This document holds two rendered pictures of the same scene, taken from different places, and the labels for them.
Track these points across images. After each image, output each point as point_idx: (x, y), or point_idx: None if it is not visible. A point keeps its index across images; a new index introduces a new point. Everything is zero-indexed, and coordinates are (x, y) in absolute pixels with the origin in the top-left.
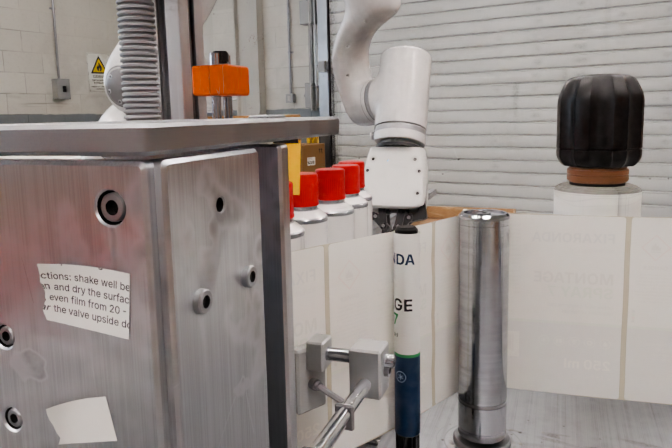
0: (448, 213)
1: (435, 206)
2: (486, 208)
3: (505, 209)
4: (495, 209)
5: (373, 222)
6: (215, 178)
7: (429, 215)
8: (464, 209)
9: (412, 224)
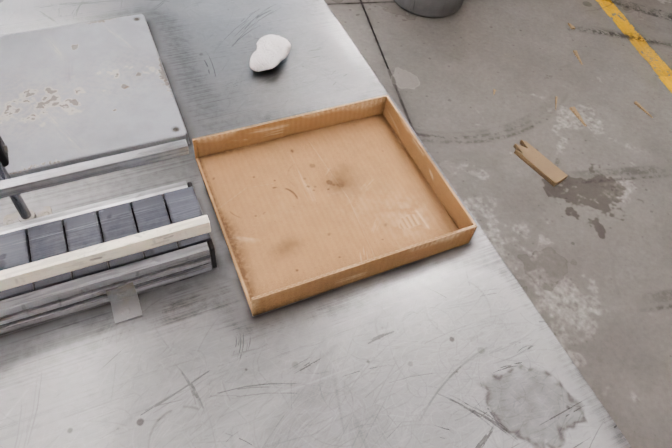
0: (404, 136)
1: (395, 109)
2: (443, 181)
3: (463, 211)
4: (452, 196)
5: (302, 72)
6: None
7: (386, 115)
8: (204, 216)
9: (283, 132)
